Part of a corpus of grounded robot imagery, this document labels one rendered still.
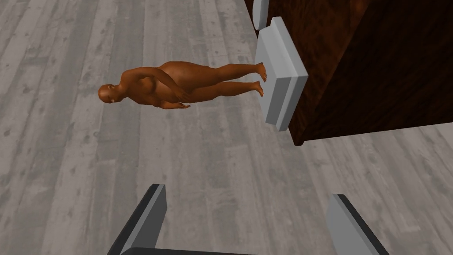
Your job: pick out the grey flat statue base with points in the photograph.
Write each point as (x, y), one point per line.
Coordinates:
(281, 74)

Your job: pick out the pale grey rounded object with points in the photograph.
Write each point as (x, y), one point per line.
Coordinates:
(260, 13)

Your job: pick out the dark brown wooden table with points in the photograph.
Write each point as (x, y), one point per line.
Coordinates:
(371, 67)

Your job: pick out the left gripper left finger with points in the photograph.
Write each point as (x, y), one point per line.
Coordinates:
(145, 223)

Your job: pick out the brown human figure statue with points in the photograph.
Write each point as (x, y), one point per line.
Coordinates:
(177, 85)

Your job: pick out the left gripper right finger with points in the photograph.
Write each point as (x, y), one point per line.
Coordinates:
(348, 230)

